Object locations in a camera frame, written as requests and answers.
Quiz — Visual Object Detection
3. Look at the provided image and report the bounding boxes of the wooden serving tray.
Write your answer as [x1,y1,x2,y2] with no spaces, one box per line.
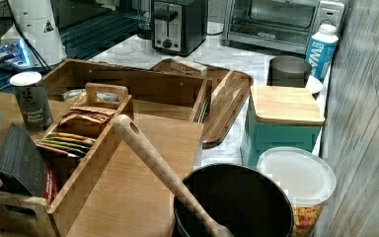
[152,58,253,148]

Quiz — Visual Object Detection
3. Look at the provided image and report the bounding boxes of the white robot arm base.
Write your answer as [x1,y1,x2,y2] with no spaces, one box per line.
[1,0,66,69]

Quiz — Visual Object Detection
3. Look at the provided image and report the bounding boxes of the black round pot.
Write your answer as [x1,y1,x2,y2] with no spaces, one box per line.
[183,164,294,237]

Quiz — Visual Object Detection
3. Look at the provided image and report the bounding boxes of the black packet stack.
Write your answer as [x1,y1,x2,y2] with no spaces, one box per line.
[0,123,45,197]

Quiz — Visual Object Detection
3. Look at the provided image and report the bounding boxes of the white small plate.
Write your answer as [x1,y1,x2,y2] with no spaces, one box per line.
[305,75,323,95]

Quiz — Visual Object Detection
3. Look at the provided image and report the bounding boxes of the teal box with wooden lid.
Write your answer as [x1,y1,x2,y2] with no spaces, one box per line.
[240,86,325,168]

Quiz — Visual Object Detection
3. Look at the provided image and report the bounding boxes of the dark grey cup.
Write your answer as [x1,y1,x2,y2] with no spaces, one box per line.
[266,55,312,88]

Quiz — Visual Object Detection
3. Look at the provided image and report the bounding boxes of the black pepper canister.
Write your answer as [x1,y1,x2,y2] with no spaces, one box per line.
[10,71,53,133]

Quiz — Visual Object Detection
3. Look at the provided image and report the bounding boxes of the clear plastic snack container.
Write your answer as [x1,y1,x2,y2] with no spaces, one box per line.
[257,147,337,237]

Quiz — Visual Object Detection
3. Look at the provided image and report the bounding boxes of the silver toaster oven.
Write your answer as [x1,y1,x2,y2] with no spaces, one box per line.
[223,0,345,54]

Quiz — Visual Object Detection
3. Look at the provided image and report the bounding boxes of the brown tea bag packets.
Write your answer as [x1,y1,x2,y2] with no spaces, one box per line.
[60,107,115,124]

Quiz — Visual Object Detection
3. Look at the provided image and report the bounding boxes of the blue white water bottle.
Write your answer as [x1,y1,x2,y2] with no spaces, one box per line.
[306,24,339,83]

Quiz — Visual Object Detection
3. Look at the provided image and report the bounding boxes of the colourful tea bag packets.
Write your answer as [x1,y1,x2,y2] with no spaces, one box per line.
[36,132,96,158]

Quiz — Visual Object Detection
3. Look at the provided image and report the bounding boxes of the wooden tea caddy organizer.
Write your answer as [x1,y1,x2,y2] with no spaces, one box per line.
[0,93,119,237]

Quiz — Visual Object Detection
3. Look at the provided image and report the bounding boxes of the black silver toaster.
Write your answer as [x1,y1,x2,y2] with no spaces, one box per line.
[151,0,208,56]

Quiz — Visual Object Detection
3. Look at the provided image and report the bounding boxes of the wooden spoon handle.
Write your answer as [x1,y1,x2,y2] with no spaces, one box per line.
[114,115,235,237]

